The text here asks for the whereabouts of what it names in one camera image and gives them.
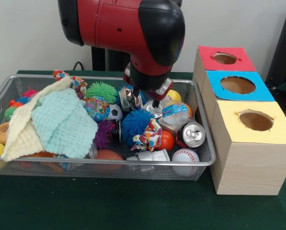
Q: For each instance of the mint green waffle cloth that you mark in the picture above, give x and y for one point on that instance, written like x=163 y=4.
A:
x=61 y=124

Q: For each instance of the colourful printed cloth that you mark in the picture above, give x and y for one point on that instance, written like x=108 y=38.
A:
x=150 y=137

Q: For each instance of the silver mesh bin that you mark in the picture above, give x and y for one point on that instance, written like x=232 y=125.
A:
x=97 y=172

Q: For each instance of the crushed silver can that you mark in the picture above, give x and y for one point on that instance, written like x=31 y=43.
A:
x=148 y=109

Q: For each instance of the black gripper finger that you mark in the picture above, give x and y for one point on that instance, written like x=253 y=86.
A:
x=135 y=94
x=155 y=104

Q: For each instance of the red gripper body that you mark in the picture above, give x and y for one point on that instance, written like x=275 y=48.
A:
x=160 y=93

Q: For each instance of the crushed red soda can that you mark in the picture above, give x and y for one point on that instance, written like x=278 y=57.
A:
x=193 y=135

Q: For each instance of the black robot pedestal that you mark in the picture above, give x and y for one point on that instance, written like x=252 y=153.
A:
x=98 y=60

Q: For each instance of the cream waffle cloth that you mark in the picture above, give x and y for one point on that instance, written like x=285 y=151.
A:
x=18 y=134

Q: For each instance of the green spiky ball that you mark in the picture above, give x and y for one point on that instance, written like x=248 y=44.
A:
x=100 y=91

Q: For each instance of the wooden box with three holes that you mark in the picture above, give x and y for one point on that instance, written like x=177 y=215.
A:
x=248 y=167

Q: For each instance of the crushed can with printed label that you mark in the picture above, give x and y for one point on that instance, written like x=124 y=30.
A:
x=127 y=100

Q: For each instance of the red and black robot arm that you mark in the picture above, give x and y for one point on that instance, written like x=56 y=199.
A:
x=123 y=26

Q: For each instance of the blue spiky ball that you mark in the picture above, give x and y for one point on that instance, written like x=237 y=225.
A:
x=135 y=127

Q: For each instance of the white baseball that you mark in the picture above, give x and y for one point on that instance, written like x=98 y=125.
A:
x=185 y=158

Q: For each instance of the globe print ball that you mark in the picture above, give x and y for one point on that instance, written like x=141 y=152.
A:
x=97 y=109

